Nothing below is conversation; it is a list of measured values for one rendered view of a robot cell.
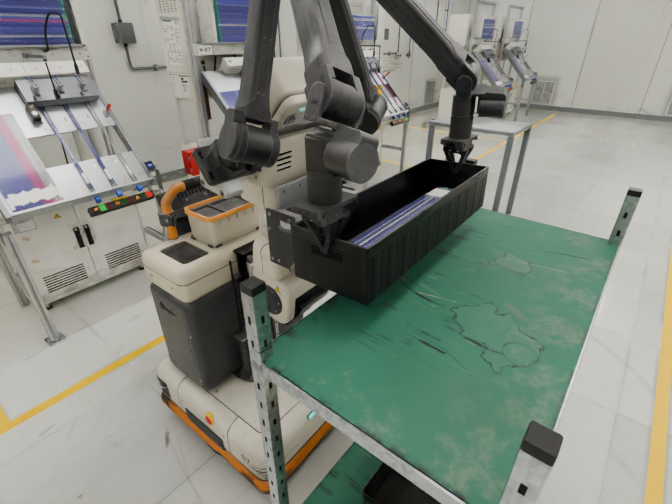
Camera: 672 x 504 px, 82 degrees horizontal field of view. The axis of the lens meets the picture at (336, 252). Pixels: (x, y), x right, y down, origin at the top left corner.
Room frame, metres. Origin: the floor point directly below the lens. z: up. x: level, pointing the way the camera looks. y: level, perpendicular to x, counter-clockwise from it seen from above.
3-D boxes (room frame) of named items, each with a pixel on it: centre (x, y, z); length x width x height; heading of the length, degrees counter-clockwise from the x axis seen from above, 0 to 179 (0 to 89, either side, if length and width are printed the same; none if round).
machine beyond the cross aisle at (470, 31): (7.27, -2.29, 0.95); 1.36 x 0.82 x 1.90; 51
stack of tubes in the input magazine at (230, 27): (3.35, 0.71, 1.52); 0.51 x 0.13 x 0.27; 141
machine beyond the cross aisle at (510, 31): (8.39, -3.22, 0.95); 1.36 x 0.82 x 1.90; 51
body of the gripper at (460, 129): (1.05, -0.33, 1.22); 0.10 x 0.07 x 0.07; 142
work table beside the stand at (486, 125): (3.33, -1.20, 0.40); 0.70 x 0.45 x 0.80; 50
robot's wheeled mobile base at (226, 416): (1.18, 0.30, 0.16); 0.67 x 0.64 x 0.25; 52
